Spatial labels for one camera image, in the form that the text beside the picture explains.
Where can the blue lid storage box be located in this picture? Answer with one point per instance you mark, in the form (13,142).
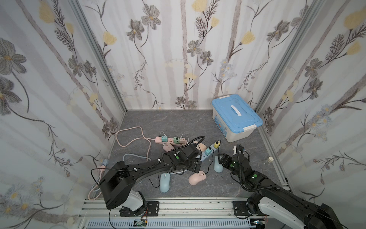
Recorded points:
(234,117)

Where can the pink mouse front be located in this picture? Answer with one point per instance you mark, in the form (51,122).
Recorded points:
(195,178)

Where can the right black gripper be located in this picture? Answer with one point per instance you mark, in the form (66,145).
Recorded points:
(234,157)

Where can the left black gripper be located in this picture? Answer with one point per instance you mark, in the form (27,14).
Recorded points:
(195,160)

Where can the pink power strip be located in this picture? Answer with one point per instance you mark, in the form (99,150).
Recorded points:
(170,140)

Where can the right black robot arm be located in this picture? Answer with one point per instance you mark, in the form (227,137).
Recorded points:
(270,199)

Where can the blue power strip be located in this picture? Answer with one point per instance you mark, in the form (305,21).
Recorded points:
(204,157)

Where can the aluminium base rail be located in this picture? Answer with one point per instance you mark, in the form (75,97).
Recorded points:
(190,213)

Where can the yellow charger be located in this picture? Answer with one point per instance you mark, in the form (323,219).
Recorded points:
(217,144)

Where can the pink mouse near strip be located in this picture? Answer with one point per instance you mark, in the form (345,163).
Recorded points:
(168,147)

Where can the blue mouse front left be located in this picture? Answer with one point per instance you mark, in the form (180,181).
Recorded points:
(165,182)

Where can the teal USB charger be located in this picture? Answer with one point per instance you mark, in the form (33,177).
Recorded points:
(164,138)

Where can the blue mouse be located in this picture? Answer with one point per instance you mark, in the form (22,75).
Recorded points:
(165,182)
(218,168)

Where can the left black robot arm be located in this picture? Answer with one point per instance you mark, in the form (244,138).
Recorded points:
(118,181)

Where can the pink mouse back right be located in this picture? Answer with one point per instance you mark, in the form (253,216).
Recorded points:
(199,146)

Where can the blue mouse right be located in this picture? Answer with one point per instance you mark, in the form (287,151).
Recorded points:
(218,168)

